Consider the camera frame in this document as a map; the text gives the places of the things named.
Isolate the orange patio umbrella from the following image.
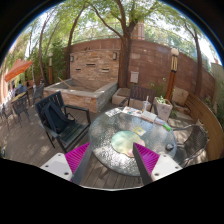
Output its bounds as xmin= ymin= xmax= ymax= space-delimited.
xmin=5 ymin=59 xmax=33 ymax=82

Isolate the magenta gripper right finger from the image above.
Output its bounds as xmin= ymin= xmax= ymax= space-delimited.
xmin=133 ymin=143 xmax=159 ymax=185

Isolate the curved wooden bench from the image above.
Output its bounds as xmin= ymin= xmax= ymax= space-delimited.
xmin=186 ymin=93 xmax=224 ymax=161

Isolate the green marker pen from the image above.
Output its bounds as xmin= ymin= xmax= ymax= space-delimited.
xmin=163 ymin=124 xmax=171 ymax=131

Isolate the metal mesh chair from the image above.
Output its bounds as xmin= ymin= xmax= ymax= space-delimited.
xmin=174 ymin=124 xmax=208 ymax=167

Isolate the large tree trunk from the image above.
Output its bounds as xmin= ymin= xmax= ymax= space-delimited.
xmin=118 ymin=19 xmax=135 ymax=88

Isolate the black computer mouse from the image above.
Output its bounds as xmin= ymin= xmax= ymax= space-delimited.
xmin=165 ymin=144 xmax=174 ymax=151

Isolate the stone raised planter box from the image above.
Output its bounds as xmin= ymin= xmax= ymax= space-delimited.
xmin=44 ymin=78 xmax=117 ymax=113

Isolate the white square planter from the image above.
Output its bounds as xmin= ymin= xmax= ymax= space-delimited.
xmin=154 ymin=97 xmax=173 ymax=121

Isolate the yellow sticky note pad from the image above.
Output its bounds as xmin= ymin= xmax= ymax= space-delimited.
xmin=134 ymin=126 xmax=146 ymax=136

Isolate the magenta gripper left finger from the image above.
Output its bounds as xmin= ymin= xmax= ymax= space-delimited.
xmin=65 ymin=143 xmax=92 ymax=184

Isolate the plastic cup with straw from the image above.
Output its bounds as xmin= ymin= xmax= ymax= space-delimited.
xmin=142 ymin=96 xmax=151 ymax=112

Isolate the black backpack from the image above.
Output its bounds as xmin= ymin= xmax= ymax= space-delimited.
xmin=42 ymin=101 xmax=75 ymax=134

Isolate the round pastel mouse pad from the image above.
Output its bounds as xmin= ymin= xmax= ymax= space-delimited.
xmin=111 ymin=131 xmax=145 ymax=157

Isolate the round glass patio table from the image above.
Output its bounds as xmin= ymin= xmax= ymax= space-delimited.
xmin=89 ymin=108 xmax=177 ymax=177

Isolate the black slatted patio chair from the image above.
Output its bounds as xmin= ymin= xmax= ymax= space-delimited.
xmin=35 ymin=91 xmax=91 ymax=153

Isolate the magazine on table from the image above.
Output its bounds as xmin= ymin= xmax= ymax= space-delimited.
xmin=105 ymin=108 xmax=123 ymax=117

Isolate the black chair far left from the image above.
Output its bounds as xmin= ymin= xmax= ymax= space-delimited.
xmin=12 ymin=96 xmax=29 ymax=121

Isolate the dark wooden chair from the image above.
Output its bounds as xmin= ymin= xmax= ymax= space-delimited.
xmin=119 ymin=85 xmax=156 ymax=110

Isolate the open book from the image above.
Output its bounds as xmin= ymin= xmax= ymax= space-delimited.
xmin=141 ymin=111 xmax=156 ymax=122

